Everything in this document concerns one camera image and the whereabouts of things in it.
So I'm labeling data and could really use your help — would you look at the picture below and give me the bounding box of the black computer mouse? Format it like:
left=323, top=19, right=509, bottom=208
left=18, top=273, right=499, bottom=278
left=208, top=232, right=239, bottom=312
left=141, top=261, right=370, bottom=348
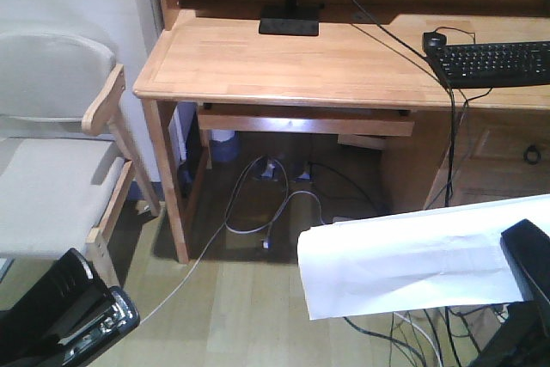
left=422, top=31, right=447, bottom=53

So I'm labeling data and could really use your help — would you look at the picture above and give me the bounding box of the beige cushioned wooden chair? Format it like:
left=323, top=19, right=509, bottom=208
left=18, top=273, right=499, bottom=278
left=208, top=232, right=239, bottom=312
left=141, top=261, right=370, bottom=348
left=1, top=31, right=160, bottom=285

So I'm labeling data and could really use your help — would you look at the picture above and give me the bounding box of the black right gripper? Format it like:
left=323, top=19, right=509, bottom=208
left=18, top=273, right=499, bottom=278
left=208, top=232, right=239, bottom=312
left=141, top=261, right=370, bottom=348
left=469, top=219, right=549, bottom=367

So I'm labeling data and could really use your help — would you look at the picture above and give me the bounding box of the black orange stapler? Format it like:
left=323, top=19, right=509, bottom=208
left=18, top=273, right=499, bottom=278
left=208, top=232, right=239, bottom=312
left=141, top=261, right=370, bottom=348
left=1, top=248, right=140, bottom=366

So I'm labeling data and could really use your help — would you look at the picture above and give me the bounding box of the black keyboard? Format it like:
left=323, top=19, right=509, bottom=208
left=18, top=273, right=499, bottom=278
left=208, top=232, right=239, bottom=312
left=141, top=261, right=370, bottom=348
left=425, top=41, right=549, bottom=89

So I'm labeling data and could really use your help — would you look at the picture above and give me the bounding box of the black monitor cable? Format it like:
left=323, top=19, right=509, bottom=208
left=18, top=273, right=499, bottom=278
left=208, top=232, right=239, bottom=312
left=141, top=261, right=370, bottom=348
left=327, top=0, right=458, bottom=209

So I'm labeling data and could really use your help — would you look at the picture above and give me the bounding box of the white paper sheet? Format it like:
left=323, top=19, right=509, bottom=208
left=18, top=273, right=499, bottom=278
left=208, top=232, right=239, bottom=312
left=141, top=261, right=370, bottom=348
left=297, top=194, right=549, bottom=320

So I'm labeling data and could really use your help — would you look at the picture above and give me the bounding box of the grey floor cable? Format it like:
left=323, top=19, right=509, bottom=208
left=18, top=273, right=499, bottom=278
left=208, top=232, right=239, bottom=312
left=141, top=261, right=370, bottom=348
left=139, top=156, right=323, bottom=327

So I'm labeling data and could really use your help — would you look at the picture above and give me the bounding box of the wooden desk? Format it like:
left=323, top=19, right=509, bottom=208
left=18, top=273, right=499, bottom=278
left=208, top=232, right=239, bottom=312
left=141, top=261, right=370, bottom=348
left=133, top=0, right=549, bottom=263

